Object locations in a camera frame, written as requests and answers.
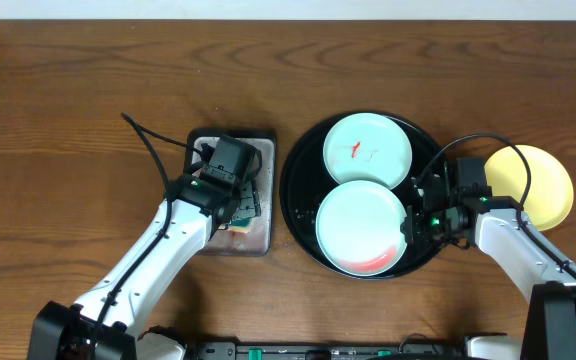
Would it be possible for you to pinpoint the light green plate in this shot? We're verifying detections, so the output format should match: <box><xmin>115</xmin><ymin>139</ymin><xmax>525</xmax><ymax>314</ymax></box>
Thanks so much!
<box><xmin>315</xmin><ymin>180</ymin><xmax>407</xmax><ymax>277</ymax></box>

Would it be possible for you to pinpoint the light blue plate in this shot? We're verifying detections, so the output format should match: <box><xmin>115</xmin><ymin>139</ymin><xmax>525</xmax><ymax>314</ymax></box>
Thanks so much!
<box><xmin>322</xmin><ymin>113</ymin><xmax>413</xmax><ymax>190</ymax></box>

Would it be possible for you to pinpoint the yellow plate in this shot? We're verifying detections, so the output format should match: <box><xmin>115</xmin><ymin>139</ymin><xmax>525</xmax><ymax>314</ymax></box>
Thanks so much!
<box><xmin>484</xmin><ymin>145</ymin><xmax>574</xmax><ymax>231</ymax></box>

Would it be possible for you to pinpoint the green yellow sponge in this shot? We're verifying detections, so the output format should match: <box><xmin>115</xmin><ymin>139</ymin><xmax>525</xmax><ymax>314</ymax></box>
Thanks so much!
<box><xmin>227</xmin><ymin>214</ymin><xmax>254</xmax><ymax>234</ymax></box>

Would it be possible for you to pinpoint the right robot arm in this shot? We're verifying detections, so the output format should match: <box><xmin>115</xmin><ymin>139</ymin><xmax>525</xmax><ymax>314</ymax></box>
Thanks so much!
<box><xmin>401</xmin><ymin>197</ymin><xmax>576</xmax><ymax>359</ymax></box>

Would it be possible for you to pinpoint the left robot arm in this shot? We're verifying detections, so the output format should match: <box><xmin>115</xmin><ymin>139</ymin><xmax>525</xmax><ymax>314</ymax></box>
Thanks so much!
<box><xmin>27</xmin><ymin>174</ymin><xmax>259</xmax><ymax>360</ymax></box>

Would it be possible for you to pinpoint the black rectangular soapy tray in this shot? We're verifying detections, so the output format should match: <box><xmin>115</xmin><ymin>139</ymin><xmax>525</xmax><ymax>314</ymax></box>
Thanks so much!
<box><xmin>187</xmin><ymin>128</ymin><xmax>277</xmax><ymax>256</ymax></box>

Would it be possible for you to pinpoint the right black cable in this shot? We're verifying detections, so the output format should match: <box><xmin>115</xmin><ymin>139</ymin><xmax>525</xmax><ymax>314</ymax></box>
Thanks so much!
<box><xmin>412</xmin><ymin>132</ymin><xmax>576</xmax><ymax>311</ymax></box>

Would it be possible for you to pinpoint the black cable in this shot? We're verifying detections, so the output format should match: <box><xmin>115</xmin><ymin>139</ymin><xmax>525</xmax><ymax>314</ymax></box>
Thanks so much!
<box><xmin>412</xmin><ymin>132</ymin><xmax>576</xmax><ymax>311</ymax></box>
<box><xmin>90</xmin><ymin>112</ymin><xmax>204</xmax><ymax>360</ymax></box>

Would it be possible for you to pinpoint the left black cable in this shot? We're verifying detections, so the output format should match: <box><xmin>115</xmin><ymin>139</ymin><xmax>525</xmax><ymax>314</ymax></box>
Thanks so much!
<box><xmin>90</xmin><ymin>112</ymin><xmax>204</xmax><ymax>360</ymax></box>

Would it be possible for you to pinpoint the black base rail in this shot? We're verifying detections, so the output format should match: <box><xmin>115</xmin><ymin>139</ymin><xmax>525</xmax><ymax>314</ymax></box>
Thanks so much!
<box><xmin>184</xmin><ymin>335</ymin><xmax>467</xmax><ymax>360</ymax></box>

